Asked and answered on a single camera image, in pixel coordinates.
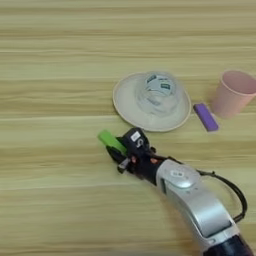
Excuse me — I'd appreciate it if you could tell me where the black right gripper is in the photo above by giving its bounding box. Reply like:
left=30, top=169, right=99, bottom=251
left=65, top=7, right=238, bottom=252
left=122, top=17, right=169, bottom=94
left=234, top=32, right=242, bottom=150
left=105, top=135, right=168, bottom=186

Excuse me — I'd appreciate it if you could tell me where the green rectangular block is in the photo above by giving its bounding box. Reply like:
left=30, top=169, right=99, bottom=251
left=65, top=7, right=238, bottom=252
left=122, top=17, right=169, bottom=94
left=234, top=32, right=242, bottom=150
left=96, top=129, right=128, bottom=156

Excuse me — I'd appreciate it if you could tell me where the purple rectangular block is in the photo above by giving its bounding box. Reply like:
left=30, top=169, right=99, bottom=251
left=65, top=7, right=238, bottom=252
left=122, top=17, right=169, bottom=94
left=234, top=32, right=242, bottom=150
left=192, top=102, right=220, bottom=133

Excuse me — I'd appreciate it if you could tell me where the pink cup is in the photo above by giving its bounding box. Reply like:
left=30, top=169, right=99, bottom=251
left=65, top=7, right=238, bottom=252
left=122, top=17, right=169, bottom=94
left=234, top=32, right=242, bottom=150
left=210, top=69, right=256, bottom=120

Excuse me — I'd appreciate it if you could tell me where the black box with white label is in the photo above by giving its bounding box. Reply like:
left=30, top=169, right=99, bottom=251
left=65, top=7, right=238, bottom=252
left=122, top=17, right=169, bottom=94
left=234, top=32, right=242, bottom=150
left=122, top=127, right=151, bottom=157

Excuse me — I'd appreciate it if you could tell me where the beige round plate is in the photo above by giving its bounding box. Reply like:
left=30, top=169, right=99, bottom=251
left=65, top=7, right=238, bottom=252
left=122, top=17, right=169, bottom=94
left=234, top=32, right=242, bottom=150
left=112, top=72, right=193, bottom=133

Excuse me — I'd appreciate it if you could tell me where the clear plastic cup with label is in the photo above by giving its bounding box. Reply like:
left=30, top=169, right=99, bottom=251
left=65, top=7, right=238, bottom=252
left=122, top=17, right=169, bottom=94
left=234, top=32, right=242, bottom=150
left=134, top=70, right=186, bottom=118

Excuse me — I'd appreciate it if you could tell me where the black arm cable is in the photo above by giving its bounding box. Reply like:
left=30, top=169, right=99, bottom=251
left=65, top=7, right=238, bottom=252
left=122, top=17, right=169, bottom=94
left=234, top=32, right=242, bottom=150
left=195, top=169, right=249, bottom=224

